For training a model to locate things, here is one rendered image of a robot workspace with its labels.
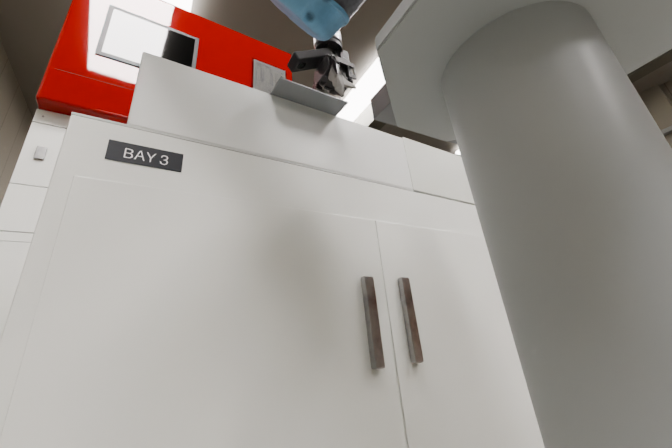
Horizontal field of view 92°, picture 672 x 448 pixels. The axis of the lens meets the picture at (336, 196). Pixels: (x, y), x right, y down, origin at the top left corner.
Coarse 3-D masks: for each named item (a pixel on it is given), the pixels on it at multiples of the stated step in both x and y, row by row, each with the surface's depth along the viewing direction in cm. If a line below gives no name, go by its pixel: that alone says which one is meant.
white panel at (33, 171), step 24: (48, 120) 95; (24, 144) 89; (48, 144) 92; (24, 168) 87; (48, 168) 90; (24, 192) 85; (0, 216) 81; (24, 216) 83; (0, 240) 79; (24, 240) 81
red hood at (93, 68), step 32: (96, 0) 113; (128, 0) 120; (160, 0) 128; (64, 32) 102; (96, 32) 108; (128, 32) 114; (160, 32) 121; (192, 32) 130; (224, 32) 139; (64, 64) 99; (96, 64) 104; (128, 64) 110; (192, 64) 123; (224, 64) 132; (256, 64) 142; (64, 96) 95; (96, 96) 100; (128, 96) 105
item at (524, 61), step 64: (448, 0) 30; (512, 0) 30; (576, 0) 31; (640, 0) 32; (384, 64) 36; (448, 64) 37; (512, 64) 30; (576, 64) 28; (640, 64) 40; (448, 128) 49; (512, 128) 28; (576, 128) 25; (640, 128) 25; (512, 192) 27; (576, 192) 24; (640, 192) 23; (512, 256) 27; (576, 256) 23; (640, 256) 21; (512, 320) 28; (576, 320) 22; (640, 320) 20; (576, 384) 22; (640, 384) 19
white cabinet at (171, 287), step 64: (128, 128) 44; (64, 192) 38; (128, 192) 41; (192, 192) 46; (256, 192) 51; (320, 192) 58; (384, 192) 67; (64, 256) 35; (128, 256) 38; (192, 256) 42; (256, 256) 47; (320, 256) 52; (384, 256) 60; (448, 256) 70; (64, 320) 33; (128, 320) 36; (192, 320) 39; (256, 320) 43; (320, 320) 48; (384, 320) 54; (448, 320) 62; (0, 384) 29; (64, 384) 31; (128, 384) 34; (192, 384) 37; (256, 384) 40; (320, 384) 44; (384, 384) 50; (448, 384) 56; (512, 384) 65
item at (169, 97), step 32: (160, 64) 51; (160, 96) 49; (192, 96) 52; (224, 96) 55; (256, 96) 59; (160, 128) 47; (192, 128) 50; (224, 128) 53; (256, 128) 56; (288, 128) 60; (320, 128) 65; (352, 128) 70; (288, 160) 57; (320, 160) 61; (352, 160) 66; (384, 160) 72
